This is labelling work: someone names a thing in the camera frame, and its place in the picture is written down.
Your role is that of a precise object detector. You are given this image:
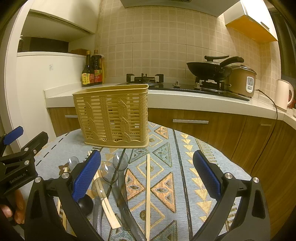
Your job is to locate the clear grey spoon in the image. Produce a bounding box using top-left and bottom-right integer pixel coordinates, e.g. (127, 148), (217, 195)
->
(100, 161), (130, 232)
(67, 156), (79, 172)
(112, 149), (147, 240)

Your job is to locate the black plastic spoon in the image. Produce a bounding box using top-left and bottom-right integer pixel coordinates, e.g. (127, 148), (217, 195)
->
(77, 194), (93, 216)

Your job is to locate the wooden chopstick pair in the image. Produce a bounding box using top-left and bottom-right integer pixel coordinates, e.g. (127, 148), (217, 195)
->
(93, 171), (120, 229)
(92, 161), (121, 230)

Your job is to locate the single wooden chopstick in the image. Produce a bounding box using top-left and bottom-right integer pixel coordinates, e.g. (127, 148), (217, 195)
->
(145, 154), (151, 240)

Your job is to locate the person's left hand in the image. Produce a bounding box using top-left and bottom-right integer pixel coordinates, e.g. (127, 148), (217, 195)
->
(1, 189), (26, 224)

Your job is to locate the beige plastic utensil basket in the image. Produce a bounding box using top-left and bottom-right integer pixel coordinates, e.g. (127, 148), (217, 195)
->
(73, 84), (149, 148)

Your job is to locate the dark soy sauce bottle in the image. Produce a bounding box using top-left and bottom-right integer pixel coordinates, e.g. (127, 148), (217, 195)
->
(81, 50), (94, 87)

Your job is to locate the blue patterned table mat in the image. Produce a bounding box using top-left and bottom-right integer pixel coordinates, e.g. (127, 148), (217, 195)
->
(35, 123), (251, 240)

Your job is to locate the large sauce bottle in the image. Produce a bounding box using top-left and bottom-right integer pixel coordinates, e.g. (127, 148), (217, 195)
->
(91, 50), (103, 85)

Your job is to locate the white electric kettle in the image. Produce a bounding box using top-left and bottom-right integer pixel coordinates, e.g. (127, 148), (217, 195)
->
(274, 79), (294, 112)

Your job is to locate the black gas stove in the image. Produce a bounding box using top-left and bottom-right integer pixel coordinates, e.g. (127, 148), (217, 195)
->
(121, 73), (249, 101)

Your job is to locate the brown rice cooker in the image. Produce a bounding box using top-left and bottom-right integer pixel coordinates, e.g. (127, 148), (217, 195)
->
(228, 64), (257, 97)

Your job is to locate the range hood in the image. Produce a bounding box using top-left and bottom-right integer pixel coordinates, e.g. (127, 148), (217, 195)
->
(121, 0), (239, 17)

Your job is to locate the silver handle left drawer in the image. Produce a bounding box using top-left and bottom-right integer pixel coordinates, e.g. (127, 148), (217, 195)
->
(65, 115), (78, 118)

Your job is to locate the silver drawer handle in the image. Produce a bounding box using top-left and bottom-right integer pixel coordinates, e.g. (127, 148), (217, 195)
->
(173, 119), (209, 125)

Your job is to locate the black power cable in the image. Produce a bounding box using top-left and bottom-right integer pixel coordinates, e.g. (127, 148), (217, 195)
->
(255, 89), (279, 121)

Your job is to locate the black wok with handle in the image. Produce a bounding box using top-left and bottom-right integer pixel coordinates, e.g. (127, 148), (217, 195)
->
(187, 56), (244, 82)

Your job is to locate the orange wall cabinet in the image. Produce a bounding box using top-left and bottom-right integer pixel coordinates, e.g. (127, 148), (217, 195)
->
(223, 0), (278, 43)

